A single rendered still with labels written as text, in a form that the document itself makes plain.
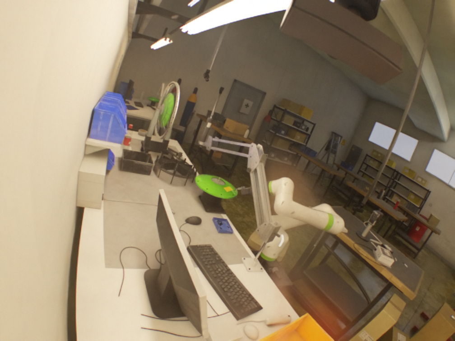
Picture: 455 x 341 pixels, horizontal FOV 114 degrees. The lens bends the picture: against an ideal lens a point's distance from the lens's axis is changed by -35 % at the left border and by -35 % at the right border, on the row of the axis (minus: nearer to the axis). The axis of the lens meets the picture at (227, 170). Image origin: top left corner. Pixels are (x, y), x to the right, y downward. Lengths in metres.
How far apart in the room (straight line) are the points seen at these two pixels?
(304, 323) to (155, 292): 0.62
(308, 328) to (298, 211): 0.64
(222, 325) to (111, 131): 1.07
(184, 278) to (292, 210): 0.82
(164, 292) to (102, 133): 0.86
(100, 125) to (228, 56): 5.43
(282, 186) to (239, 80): 5.52
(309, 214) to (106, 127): 1.24
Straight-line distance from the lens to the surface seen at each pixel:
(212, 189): 1.47
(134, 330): 0.84
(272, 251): 1.40
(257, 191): 1.17
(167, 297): 0.90
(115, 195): 1.43
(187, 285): 0.61
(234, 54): 6.51
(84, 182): 1.21
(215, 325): 0.87
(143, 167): 1.71
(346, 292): 2.86
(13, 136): 0.31
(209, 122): 1.50
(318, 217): 1.39
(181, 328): 0.88
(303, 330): 1.06
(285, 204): 1.25
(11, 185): 0.33
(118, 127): 1.29
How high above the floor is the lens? 1.67
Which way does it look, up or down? 18 degrees down
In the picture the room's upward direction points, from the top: 22 degrees clockwise
